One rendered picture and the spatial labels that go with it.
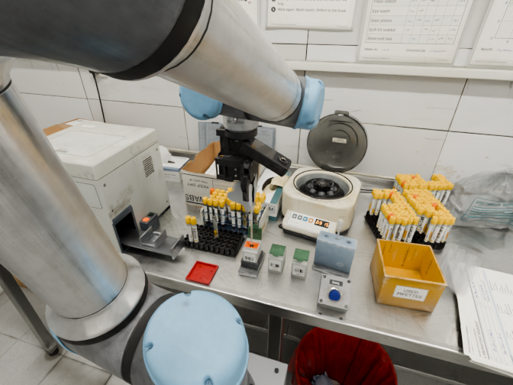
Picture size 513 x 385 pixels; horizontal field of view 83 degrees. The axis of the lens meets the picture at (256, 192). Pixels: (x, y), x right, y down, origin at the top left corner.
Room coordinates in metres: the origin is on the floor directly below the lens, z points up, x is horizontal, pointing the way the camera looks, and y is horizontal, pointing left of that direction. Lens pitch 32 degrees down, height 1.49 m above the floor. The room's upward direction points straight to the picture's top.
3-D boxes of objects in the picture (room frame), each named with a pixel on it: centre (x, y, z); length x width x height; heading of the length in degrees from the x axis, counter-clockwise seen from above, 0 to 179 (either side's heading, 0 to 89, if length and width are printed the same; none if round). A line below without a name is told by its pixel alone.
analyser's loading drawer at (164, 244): (0.66, 0.32, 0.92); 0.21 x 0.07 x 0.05; 73
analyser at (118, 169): (0.80, 0.48, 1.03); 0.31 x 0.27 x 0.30; 73
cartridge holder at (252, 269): (0.59, 0.01, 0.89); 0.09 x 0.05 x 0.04; 164
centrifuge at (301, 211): (0.84, -0.22, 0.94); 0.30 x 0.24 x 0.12; 154
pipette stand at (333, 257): (0.59, -0.22, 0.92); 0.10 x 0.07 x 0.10; 65
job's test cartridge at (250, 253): (0.59, 0.01, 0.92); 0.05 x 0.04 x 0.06; 164
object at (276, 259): (0.58, -0.06, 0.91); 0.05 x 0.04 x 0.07; 163
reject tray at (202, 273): (0.56, 0.15, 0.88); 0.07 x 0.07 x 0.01; 73
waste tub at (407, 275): (0.51, -0.37, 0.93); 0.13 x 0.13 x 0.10; 78
